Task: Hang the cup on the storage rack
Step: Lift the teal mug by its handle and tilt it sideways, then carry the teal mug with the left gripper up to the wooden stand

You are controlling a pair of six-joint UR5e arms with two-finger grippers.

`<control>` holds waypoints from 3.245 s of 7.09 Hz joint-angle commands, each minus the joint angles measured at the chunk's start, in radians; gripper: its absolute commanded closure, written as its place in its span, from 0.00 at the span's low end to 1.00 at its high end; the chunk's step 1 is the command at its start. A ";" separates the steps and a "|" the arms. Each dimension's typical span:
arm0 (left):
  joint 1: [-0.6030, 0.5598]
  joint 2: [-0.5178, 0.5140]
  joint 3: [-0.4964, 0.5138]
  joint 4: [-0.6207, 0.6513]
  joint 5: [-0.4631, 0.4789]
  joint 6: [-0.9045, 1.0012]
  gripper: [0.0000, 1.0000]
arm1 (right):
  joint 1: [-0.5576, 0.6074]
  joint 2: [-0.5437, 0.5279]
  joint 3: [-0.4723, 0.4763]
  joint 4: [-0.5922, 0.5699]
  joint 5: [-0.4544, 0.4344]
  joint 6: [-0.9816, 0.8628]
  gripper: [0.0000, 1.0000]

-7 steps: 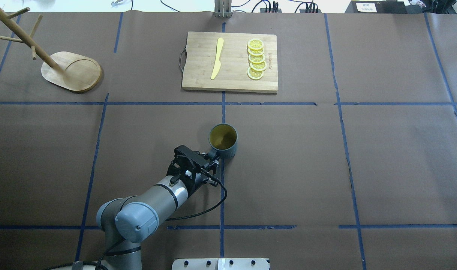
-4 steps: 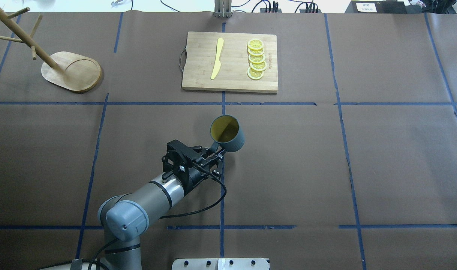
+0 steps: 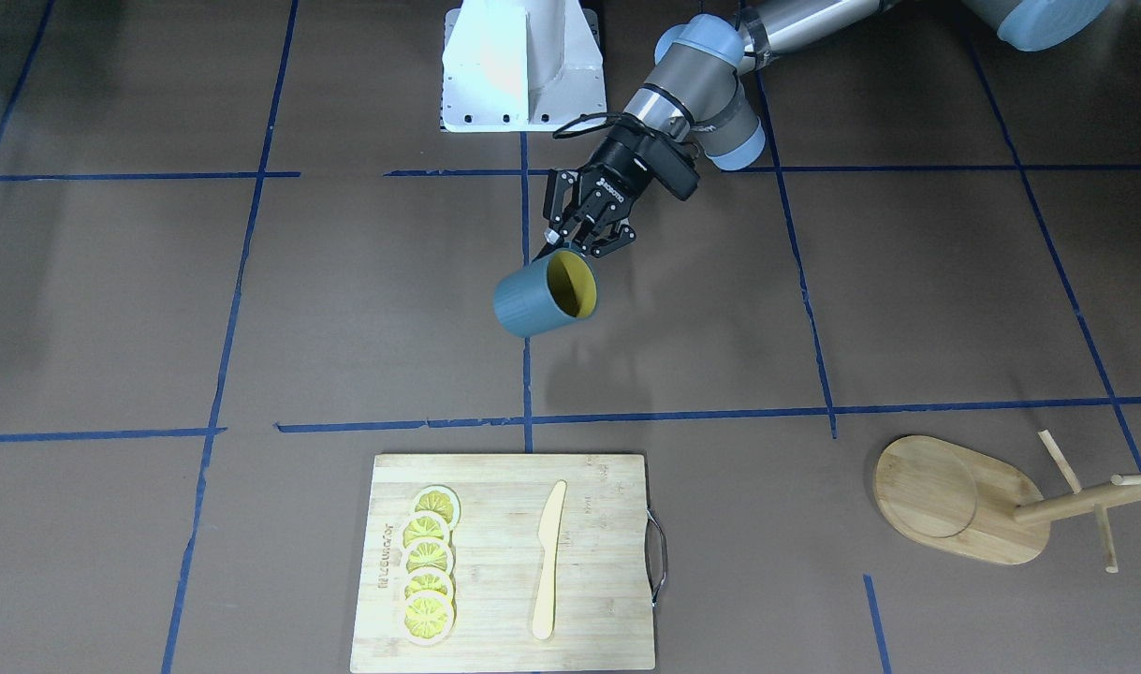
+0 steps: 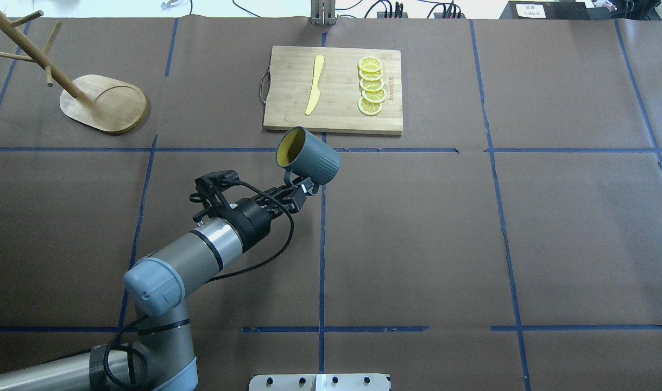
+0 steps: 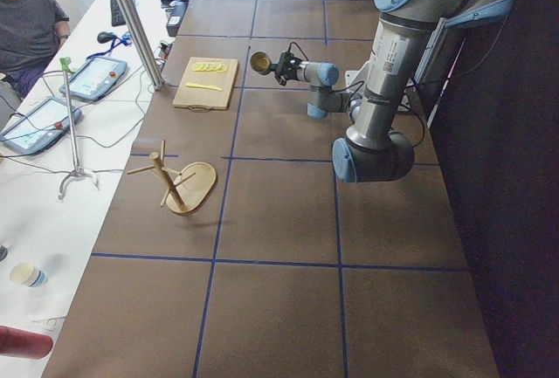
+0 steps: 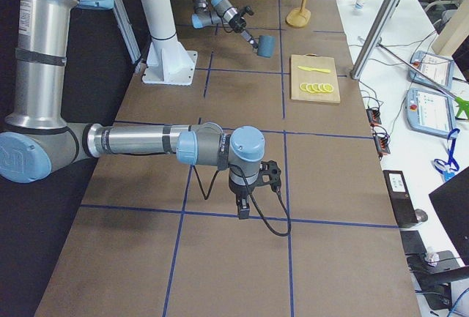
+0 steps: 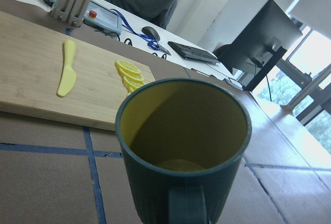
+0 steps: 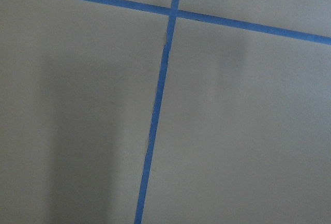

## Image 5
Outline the dark teal mug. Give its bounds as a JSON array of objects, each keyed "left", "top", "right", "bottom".
[{"left": 250, "top": 52, "right": 273, "bottom": 75}]

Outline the aluminium frame post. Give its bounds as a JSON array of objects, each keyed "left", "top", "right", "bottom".
[{"left": 116, "top": 0, "right": 164, "bottom": 91}]

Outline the blue lanyard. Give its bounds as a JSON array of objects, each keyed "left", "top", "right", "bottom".
[{"left": 85, "top": 35, "right": 133, "bottom": 61}]

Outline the yellow plastic knife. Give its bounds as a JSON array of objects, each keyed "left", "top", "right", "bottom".
[{"left": 185, "top": 82, "right": 223, "bottom": 92}]

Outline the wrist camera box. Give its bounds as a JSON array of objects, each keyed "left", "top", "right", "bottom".
[{"left": 279, "top": 51, "right": 300, "bottom": 66}]

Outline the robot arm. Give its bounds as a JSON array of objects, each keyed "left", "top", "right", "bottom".
[{"left": 251, "top": 0, "right": 514, "bottom": 182}]

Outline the black computer mouse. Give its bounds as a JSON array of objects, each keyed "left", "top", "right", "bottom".
[{"left": 97, "top": 31, "right": 117, "bottom": 44}]

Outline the teach pendant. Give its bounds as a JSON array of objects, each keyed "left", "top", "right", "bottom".
[
  {"left": 68, "top": 56, "right": 128, "bottom": 102},
  {"left": 1, "top": 97, "right": 82, "bottom": 156}
]

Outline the seated person grey shirt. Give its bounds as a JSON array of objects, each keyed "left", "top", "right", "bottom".
[{"left": 1, "top": 0, "right": 71, "bottom": 98}]

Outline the lemon slice one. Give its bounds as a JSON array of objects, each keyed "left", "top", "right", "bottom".
[{"left": 192, "top": 62, "right": 206, "bottom": 72}]

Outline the paper cup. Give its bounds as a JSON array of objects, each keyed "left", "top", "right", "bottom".
[{"left": 9, "top": 262, "right": 47, "bottom": 287}]

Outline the teach pendant far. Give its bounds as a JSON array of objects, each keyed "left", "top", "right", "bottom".
[{"left": 68, "top": 56, "right": 128, "bottom": 102}]

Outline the black keyboard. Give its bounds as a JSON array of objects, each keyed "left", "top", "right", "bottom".
[{"left": 110, "top": 0, "right": 135, "bottom": 27}]

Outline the teach pendant near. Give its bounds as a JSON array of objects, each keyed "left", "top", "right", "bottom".
[{"left": 1, "top": 97, "right": 82, "bottom": 156}]

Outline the red bottle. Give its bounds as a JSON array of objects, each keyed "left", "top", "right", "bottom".
[{"left": 1, "top": 326, "right": 53, "bottom": 360}]

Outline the reacher grabber tool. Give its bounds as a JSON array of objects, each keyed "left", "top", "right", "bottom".
[{"left": 58, "top": 57, "right": 100, "bottom": 201}]

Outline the black box device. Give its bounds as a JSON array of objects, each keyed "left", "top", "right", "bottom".
[{"left": 166, "top": 2, "right": 188, "bottom": 37}]

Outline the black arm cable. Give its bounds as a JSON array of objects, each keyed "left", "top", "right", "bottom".
[{"left": 289, "top": 41, "right": 427, "bottom": 148}]

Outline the bamboo cutting board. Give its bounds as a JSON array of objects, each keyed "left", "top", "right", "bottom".
[{"left": 172, "top": 57, "right": 238, "bottom": 110}]

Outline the wooden cup storage rack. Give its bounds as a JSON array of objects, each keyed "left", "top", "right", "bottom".
[{"left": 126, "top": 139, "right": 217, "bottom": 216}]

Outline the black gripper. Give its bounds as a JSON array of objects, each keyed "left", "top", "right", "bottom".
[{"left": 269, "top": 60, "right": 304, "bottom": 86}]

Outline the white camera pole mount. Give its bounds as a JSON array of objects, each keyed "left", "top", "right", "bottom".
[{"left": 344, "top": 68, "right": 411, "bottom": 113}]

